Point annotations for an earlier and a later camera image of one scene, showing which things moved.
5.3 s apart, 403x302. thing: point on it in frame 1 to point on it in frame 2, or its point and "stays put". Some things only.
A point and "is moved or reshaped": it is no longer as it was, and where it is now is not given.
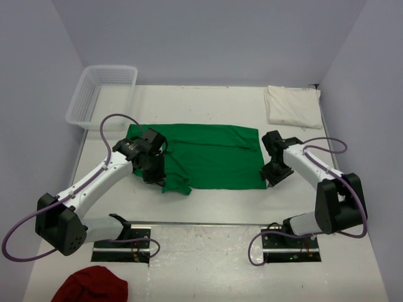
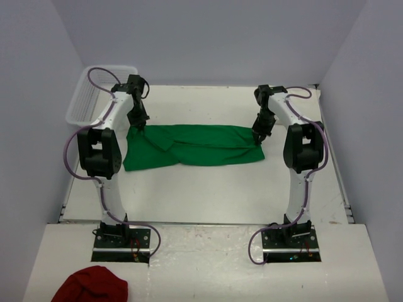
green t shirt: x=207 y=156 is moved or reshaped
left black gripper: x=158 y=177 to x=139 y=123
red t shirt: x=93 y=284 stays put
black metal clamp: x=123 y=251 stays put
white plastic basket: x=100 y=90 stays put
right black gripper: x=266 y=174 to x=260 y=133
